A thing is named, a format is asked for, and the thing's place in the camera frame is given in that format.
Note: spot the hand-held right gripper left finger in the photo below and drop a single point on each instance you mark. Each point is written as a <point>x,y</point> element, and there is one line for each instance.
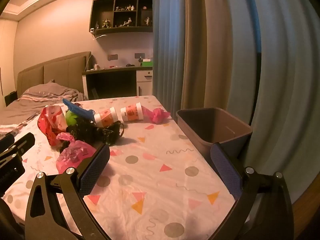
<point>95,167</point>

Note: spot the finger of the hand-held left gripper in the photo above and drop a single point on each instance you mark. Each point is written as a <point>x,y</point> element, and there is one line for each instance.
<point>23,142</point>
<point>11,170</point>

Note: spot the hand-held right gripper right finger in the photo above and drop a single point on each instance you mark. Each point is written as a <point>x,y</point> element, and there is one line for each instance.
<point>225,170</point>

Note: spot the red plastic bag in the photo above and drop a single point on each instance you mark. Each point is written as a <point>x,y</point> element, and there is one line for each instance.
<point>50,122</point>

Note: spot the white orange paper cup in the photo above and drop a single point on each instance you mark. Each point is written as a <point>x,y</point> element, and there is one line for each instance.
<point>106,117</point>
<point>131,112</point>

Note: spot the grey plastic trash bin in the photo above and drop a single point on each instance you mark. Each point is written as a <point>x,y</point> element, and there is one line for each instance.
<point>190,130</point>

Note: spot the blue chenille cloth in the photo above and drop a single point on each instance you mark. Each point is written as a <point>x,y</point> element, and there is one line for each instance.
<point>77,110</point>

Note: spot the pink plastic bag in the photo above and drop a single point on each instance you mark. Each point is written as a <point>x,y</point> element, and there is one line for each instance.
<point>72,155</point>

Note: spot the black patterned bag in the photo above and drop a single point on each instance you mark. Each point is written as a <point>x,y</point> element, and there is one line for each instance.
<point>95,132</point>

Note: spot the black bedside panel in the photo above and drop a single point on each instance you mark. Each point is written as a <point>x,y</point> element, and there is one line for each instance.
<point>11,98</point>

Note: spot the grey striped duvet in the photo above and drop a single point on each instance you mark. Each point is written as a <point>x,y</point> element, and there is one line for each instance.
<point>37,97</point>

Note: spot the green plastic wrapper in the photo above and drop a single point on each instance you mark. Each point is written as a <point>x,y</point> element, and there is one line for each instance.
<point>71,118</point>

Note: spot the padded bed headboard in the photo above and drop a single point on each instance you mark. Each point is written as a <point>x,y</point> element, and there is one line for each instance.
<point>62,72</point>

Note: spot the white drawer cabinet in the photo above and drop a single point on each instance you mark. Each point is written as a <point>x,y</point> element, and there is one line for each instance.
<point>144,82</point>

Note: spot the dark desk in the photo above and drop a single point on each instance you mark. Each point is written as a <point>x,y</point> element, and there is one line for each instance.
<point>110,70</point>

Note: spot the pale grey curtain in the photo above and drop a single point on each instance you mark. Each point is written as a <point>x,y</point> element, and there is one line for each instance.
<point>287,80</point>

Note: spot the green box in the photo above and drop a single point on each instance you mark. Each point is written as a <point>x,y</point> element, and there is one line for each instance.
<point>147,63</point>

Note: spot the beige curtain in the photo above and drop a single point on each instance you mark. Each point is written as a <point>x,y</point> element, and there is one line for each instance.
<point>200,55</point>

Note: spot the white clip lamp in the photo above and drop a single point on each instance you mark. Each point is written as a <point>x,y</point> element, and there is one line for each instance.
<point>96,36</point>

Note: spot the blue curtain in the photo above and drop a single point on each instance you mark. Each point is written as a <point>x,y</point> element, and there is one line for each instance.
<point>167,42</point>

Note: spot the row of shelf figurines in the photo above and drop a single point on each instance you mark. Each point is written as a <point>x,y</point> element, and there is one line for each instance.
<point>127,22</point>

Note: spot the grey wall socket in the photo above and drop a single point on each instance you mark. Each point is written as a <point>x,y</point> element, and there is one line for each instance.
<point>113,57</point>
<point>139,55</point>

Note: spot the dark wall shelf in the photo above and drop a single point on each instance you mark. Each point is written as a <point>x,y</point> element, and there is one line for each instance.
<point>96,10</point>

